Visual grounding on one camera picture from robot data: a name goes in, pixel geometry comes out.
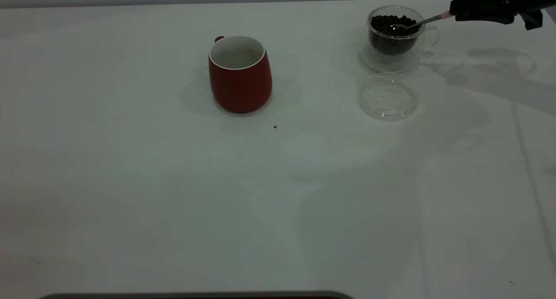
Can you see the clear round glass lid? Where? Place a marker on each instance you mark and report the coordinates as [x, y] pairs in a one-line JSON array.
[[388, 101]]

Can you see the red ceramic mug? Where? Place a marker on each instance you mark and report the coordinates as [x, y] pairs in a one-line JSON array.
[[241, 88]]

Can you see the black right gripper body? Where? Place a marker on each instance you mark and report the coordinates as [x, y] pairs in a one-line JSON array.
[[536, 1]]

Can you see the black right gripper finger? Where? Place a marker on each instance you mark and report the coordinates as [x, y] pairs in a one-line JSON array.
[[482, 8]]

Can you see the clear glass saucer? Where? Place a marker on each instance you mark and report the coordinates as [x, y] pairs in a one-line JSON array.
[[369, 64]]

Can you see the dark coffee beans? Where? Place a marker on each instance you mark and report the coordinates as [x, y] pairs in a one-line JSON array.
[[386, 40]]

